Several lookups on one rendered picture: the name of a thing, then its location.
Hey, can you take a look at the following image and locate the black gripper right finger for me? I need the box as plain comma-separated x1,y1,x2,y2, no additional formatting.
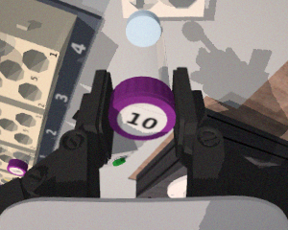
172,67,288,219

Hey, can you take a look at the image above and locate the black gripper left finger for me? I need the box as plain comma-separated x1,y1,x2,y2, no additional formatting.
0,70,114,215

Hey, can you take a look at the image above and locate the grey flat mat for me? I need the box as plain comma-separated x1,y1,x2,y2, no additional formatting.
53,0,288,198

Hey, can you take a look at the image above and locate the white tube rack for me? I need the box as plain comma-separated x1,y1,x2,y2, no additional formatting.
122,0,204,18

